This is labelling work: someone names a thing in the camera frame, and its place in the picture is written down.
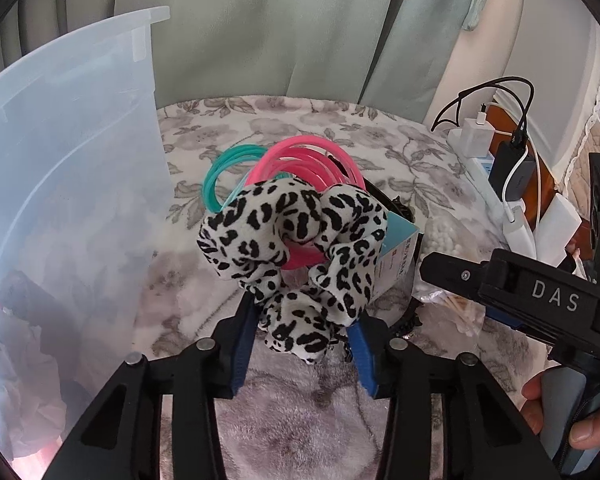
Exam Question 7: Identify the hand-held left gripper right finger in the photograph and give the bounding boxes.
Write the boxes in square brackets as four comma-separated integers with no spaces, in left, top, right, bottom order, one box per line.
[349,317,562,480]

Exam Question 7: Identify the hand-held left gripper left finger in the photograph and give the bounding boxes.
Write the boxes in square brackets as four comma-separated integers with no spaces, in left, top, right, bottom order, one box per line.
[42,294,259,480]

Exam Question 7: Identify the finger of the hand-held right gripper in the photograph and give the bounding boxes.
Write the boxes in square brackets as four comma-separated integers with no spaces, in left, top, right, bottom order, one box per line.
[419,251,492,307]

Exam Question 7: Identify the leopard print scrunchie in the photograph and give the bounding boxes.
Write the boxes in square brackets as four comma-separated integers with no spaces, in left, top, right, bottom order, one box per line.
[196,176,389,365]

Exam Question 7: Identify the clear plastic storage container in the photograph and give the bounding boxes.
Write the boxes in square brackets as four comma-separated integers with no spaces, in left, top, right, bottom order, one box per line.
[0,6,174,463]

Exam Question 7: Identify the person's right hand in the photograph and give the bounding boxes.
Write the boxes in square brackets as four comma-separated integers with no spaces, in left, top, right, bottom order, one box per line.
[521,374,600,452]

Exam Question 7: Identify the bag of cotton swabs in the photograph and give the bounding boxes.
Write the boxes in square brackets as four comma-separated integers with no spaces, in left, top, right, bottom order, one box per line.
[412,280,483,353]

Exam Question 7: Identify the bag of white beads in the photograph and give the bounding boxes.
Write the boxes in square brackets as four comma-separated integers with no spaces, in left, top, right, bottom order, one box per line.
[424,214,481,261]

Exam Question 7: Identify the light blue carton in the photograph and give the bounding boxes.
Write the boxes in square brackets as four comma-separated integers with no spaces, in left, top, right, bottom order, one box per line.
[375,210,421,303]

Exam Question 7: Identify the white block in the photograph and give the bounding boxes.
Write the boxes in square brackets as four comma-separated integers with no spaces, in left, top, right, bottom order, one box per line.
[534,192,584,267]

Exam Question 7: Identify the white plug adapter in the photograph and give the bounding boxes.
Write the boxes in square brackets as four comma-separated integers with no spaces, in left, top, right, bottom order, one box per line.
[501,204,537,258]

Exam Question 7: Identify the black hair band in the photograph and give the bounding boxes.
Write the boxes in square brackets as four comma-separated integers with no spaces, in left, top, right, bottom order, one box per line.
[364,179,413,222]

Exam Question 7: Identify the white power strip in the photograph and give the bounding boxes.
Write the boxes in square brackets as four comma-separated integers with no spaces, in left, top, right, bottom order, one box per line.
[447,127,511,221]

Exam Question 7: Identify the black charger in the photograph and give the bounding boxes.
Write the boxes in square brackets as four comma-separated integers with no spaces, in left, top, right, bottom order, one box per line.
[487,141,537,202]

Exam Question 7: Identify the white charger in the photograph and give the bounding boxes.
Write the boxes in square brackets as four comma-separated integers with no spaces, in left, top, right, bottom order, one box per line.
[461,117,492,157]

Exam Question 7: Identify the quilted cloth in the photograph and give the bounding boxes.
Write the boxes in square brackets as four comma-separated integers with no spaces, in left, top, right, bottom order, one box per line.
[559,35,600,203]

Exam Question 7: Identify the pink and teal plastic spring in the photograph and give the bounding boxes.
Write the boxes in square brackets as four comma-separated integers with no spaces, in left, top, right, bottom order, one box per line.
[201,135,367,268]

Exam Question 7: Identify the crumpled plastic bag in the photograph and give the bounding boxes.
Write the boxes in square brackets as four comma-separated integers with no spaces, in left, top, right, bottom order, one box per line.
[7,320,83,463]

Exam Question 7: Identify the dark item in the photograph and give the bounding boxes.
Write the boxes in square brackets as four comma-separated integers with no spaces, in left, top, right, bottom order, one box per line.
[0,269,78,396]

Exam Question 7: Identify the floral blanket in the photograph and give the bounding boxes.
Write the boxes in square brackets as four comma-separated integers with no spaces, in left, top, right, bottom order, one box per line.
[130,95,573,480]

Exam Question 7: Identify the pale green curtain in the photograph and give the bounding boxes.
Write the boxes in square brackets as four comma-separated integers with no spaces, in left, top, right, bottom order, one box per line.
[0,0,527,128]

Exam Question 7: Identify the black cable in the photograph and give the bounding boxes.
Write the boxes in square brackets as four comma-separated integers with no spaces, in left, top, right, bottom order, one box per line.
[431,76,537,147]

